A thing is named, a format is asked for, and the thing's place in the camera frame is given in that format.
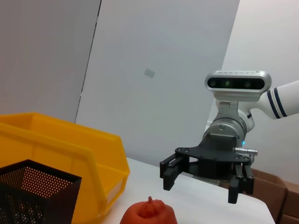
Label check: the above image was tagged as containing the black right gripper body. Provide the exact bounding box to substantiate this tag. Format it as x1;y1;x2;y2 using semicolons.
175;134;255;185

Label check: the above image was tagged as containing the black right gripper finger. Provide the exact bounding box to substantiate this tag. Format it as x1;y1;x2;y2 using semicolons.
159;153;190;191
228;162;256;205

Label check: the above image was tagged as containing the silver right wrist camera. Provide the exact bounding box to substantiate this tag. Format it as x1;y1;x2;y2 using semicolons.
205;70;272;104

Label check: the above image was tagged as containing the yellow plastic storage bin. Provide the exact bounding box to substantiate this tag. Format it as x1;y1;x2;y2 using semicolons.
0;112;131;224

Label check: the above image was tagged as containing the brown cardboard box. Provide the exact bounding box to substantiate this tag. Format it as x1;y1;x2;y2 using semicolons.
249;168;299;224

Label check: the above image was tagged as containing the black mesh pen holder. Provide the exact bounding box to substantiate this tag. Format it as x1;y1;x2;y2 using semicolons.
0;159;83;224

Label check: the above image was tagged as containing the orange fruit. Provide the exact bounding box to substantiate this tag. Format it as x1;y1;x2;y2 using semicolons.
119;196;178;224

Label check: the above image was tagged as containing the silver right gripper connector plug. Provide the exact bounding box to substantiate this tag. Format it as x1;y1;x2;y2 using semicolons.
234;146;258;162

